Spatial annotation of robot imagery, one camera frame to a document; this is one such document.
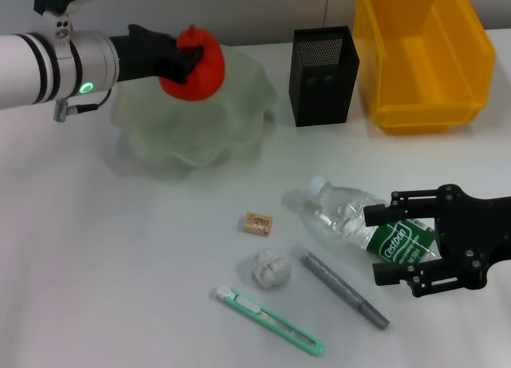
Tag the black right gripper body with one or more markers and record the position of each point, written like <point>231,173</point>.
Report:
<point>479,228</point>

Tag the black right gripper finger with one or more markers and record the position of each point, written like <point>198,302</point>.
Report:
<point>399,274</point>
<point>379,214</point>

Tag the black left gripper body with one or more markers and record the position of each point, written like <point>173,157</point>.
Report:
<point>147,56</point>

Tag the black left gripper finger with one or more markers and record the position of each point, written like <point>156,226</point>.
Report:
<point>195,54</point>
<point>179,74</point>

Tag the orange fruit with stem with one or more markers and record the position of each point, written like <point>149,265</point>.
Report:
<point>203,84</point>

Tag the clear green-label water bottle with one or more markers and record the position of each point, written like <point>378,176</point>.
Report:
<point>343,220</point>

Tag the white paper ball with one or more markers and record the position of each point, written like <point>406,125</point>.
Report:
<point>271,269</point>

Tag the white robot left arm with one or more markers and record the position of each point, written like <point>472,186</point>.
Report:
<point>20,72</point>

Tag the grey marker pen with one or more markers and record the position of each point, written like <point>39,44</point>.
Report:
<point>339,286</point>

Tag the translucent green wavy fruit plate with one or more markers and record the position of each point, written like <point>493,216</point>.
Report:
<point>199,136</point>

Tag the black mesh pen holder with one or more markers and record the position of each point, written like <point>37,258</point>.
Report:
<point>323,96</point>

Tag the green utility knife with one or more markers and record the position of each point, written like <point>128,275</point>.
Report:
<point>271,320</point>

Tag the yellow plastic bin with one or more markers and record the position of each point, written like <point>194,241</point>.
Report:
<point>439,84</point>

